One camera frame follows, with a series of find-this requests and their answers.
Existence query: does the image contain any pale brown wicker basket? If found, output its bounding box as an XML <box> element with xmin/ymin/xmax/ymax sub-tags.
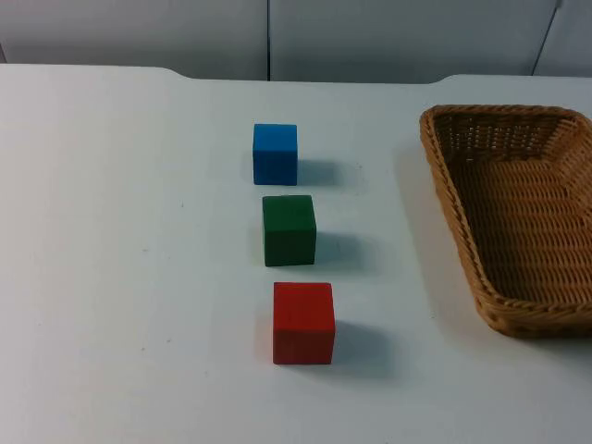
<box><xmin>419</xmin><ymin>105</ymin><xmax>592</xmax><ymax>340</ymax></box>

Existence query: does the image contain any green cube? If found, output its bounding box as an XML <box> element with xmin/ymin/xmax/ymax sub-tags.
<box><xmin>262</xmin><ymin>194</ymin><xmax>318</xmax><ymax>268</ymax></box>

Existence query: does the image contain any blue cube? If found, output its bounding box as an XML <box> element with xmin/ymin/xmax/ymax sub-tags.
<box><xmin>252</xmin><ymin>122</ymin><xmax>299</xmax><ymax>187</ymax></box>

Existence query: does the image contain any red cube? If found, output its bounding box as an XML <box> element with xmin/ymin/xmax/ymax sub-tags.
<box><xmin>272</xmin><ymin>281</ymin><xmax>336</xmax><ymax>366</ymax></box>

